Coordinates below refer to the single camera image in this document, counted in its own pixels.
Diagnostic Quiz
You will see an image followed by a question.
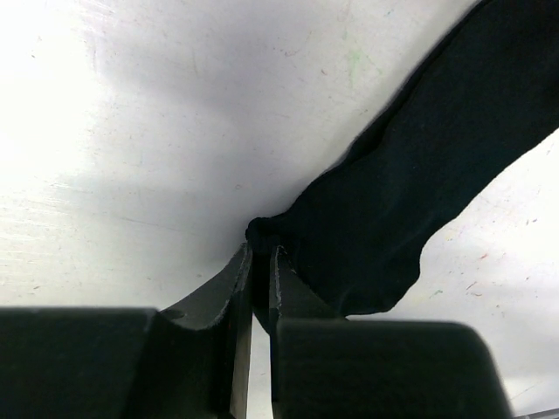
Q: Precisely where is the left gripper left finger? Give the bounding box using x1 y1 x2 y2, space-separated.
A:
162 244 252 418

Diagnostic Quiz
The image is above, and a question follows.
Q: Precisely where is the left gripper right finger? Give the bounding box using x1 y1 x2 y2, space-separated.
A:
268 248 349 406

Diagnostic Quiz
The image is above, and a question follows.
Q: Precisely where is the black sock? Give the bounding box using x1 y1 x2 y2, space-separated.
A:
245 1 558 317

